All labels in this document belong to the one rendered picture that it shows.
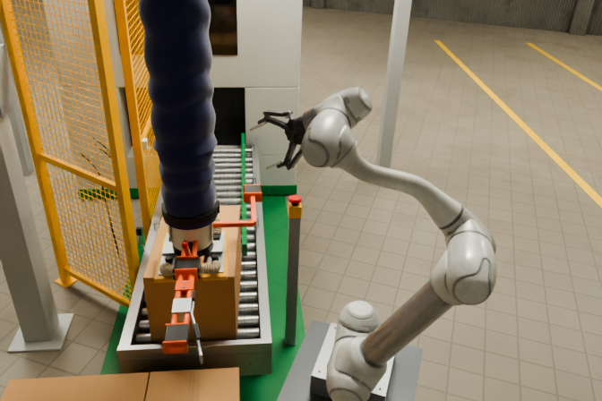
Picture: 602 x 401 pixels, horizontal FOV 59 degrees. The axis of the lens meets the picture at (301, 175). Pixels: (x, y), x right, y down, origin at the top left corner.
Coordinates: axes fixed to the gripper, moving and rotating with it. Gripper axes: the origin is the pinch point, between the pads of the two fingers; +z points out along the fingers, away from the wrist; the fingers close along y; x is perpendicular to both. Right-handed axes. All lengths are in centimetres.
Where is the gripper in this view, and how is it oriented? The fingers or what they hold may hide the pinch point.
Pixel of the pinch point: (262, 147)
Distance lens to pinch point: 173.8
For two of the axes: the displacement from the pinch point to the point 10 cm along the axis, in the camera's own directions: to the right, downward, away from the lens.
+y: -4.0, -9.2, -0.4
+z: -7.5, 3.0, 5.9
